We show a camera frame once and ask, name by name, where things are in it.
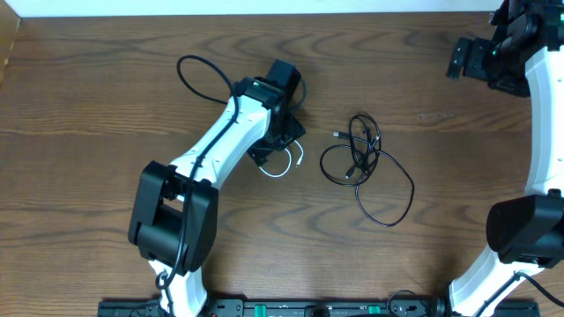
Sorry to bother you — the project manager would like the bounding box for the black usb cable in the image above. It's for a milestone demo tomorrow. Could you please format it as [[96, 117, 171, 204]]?
[[319, 144, 415, 228], [331, 113, 382, 187]]

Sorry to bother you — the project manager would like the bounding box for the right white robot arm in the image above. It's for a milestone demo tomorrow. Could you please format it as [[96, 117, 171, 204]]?
[[435, 0, 563, 316]]

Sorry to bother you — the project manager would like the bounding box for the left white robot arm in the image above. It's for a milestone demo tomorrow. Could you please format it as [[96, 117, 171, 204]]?
[[128, 60, 305, 316]]

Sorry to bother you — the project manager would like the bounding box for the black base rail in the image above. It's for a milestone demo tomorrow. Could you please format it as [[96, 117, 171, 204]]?
[[95, 294, 540, 317]]

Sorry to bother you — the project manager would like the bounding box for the white usb cable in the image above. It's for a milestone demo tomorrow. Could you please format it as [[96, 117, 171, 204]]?
[[257, 139, 305, 179]]

